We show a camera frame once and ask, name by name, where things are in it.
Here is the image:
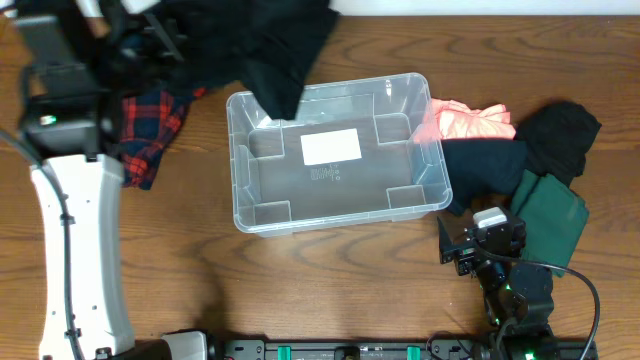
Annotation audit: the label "dark green garment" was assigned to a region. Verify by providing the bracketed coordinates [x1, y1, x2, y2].
[510, 170, 589, 267]

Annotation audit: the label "red navy plaid shirt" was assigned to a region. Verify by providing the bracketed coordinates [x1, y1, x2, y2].
[119, 88, 207, 190]

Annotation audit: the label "black garment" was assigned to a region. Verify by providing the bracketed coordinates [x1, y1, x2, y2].
[515, 101, 602, 187]
[154, 0, 340, 120]

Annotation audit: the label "clear plastic storage bin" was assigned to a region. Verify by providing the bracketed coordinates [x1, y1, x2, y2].
[226, 73, 453, 237]

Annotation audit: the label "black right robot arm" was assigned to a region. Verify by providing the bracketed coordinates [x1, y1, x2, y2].
[437, 207, 560, 360]

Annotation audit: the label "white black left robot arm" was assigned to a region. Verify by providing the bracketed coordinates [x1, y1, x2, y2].
[7, 1, 220, 359]

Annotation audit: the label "navy folded garment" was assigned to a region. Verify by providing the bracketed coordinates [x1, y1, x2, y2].
[441, 138, 528, 216]

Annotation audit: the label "pink folded garment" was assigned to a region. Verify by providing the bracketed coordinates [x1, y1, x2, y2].
[431, 99, 516, 140]

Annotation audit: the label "white label in bin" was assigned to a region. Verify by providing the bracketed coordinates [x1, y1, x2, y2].
[300, 128, 362, 166]

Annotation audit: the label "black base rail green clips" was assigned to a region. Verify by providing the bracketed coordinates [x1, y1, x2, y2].
[219, 338, 598, 360]

